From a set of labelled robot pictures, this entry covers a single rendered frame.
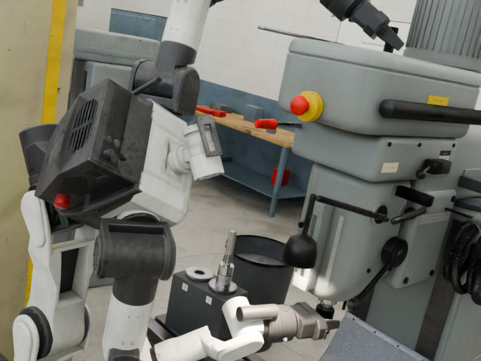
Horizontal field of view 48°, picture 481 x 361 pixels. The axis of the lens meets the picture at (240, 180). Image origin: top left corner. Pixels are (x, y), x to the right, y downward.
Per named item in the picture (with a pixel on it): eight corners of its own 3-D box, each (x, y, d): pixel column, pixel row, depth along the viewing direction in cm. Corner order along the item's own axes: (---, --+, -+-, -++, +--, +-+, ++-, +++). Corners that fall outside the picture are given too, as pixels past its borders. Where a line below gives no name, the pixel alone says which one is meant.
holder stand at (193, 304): (214, 357, 166) (225, 297, 161) (164, 325, 178) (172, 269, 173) (237, 343, 175) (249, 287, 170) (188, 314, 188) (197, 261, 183)
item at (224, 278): (213, 285, 167) (216, 267, 166) (218, 279, 172) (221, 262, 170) (227, 289, 166) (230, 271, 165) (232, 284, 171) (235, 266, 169)
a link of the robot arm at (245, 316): (272, 350, 129) (230, 355, 124) (257, 312, 136) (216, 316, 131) (291, 322, 123) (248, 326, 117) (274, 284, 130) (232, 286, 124)
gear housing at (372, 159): (373, 185, 110) (385, 137, 108) (287, 152, 127) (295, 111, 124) (450, 179, 133) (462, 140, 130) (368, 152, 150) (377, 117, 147)
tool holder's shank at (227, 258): (220, 264, 166) (226, 230, 163) (223, 261, 169) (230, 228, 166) (230, 267, 165) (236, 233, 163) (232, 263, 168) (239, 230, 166)
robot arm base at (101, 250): (91, 293, 108) (100, 260, 100) (89, 241, 116) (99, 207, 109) (164, 294, 113) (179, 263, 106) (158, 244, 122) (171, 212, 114)
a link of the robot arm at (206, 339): (266, 348, 125) (212, 370, 123) (253, 316, 131) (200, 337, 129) (263, 336, 120) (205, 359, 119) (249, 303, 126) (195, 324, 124)
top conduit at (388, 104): (391, 119, 99) (396, 100, 98) (373, 114, 102) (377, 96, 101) (493, 127, 130) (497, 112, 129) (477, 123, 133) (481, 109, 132)
